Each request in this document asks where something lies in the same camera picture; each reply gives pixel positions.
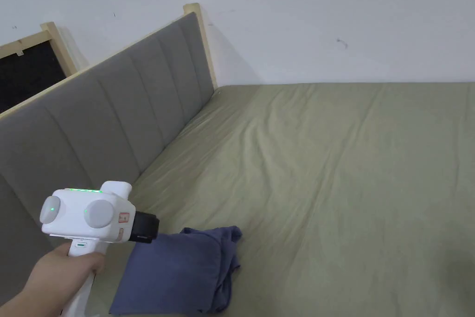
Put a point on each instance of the person's left hand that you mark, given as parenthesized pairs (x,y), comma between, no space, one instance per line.
(55,280)

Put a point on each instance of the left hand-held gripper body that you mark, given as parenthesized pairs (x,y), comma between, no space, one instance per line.
(85,213)

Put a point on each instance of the bed with pale green sheet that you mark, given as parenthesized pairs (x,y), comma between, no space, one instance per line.
(315,183)

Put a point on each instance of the dark blue shirt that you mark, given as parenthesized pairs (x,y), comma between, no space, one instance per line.
(174,272)

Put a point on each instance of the wooden frame with black panel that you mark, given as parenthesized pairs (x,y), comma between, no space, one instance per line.
(29,68)

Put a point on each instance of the grey padded headboard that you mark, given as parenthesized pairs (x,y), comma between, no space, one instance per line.
(96,124)

